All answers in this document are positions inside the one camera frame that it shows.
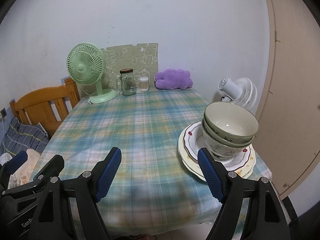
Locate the purple plush toy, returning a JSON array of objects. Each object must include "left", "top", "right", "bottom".
[{"left": 155, "top": 69, "right": 193, "bottom": 90}]

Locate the white clip fan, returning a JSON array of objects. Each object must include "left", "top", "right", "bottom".
[{"left": 212, "top": 77, "right": 258, "bottom": 114}]

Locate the blue plaid pillow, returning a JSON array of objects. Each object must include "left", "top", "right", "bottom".
[{"left": 1, "top": 117, "right": 49, "bottom": 157}]

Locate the plain cream bowl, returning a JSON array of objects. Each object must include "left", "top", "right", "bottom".
[{"left": 204, "top": 102, "right": 259, "bottom": 144}]

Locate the cream plate underneath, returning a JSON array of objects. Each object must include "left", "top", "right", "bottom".
[{"left": 178, "top": 128, "right": 257, "bottom": 181}]

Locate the beige door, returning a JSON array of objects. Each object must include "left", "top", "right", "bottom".
[{"left": 253, "top": 0, "right": 319, "bottom": 198}]

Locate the cotton swab container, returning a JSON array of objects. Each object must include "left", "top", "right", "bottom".
[{"left": 139, "top": 76, "right": 149, "bottom": 92}]

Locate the plaid tablecloth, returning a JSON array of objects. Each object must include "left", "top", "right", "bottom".
[{"left": 30, "top": 87, "right": 273, "bottom": 235}]

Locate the red patterned white plate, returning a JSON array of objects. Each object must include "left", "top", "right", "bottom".
[{"left": 178, "top": 121, "right": 254, "bottom": 171}]

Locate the glass mason jar mug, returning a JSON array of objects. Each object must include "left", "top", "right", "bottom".
[{"left": 117, "top": 68, "right": 137, "bottom": 96}]

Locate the crumpled white cloth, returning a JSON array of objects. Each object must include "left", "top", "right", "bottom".
[{"left": 1, "top": 149, "right": 41, "bottom": 190}]

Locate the floral bowl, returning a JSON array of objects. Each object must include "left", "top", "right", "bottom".
[
  {"left": 202, "top": 128, "right": 249, "bottom": 158},
  {"left": 202, "top": 118, "right": 254, "bottom": 148}
]

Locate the wooden bed headboard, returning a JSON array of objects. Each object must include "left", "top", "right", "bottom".
[{"left": 10, "top": 77, "right": 80, "bottom": 136}]

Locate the green desk fan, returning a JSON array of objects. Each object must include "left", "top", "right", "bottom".
[{"left": 67, "top": 43, "right": 117, "bottom": 105}]

